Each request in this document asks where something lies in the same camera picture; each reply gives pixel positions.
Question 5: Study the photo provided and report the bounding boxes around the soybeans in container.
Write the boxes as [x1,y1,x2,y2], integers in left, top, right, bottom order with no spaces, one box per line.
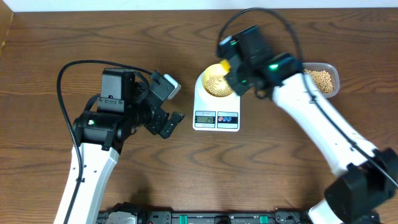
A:
[304,69,333,93]

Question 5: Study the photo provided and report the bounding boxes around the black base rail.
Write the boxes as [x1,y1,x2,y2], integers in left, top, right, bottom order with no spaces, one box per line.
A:
[95,202,310,224]

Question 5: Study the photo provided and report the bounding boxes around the clear plastic container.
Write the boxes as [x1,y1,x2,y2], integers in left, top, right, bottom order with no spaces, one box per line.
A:
[303,62,340,98]

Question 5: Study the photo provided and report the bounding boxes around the white digital kitchen scale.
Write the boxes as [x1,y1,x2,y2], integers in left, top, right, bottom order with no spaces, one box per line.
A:
[192,72,241,132]

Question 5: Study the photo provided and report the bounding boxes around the yellow measuring scoop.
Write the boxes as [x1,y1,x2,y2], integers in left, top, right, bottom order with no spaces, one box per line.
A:
[220,59,231,73]

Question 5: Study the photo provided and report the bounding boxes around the black cable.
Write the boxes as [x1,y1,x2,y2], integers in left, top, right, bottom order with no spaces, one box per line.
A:
[56,59,153,224]
[217,7,398,187]

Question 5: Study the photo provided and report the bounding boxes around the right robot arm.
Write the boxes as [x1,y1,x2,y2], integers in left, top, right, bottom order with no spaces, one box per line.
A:
[216,26,397,223]

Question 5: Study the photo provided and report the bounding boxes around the right black cable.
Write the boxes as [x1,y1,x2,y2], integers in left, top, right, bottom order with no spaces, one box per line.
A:
[217,7,398,187]

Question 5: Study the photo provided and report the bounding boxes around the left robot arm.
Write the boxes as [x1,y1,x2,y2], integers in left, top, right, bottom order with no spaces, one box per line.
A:
[55,68,185,223]

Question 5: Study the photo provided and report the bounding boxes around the pale yellow bowl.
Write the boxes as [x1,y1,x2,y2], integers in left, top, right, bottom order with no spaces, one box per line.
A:
[202,63,233,98]

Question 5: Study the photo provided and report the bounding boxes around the soybeans in bowl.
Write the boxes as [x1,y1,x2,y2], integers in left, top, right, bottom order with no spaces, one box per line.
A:
[203,75,233,98]

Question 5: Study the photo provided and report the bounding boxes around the left black cable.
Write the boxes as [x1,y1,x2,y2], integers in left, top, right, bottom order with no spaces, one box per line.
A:
[56,59,153,224]

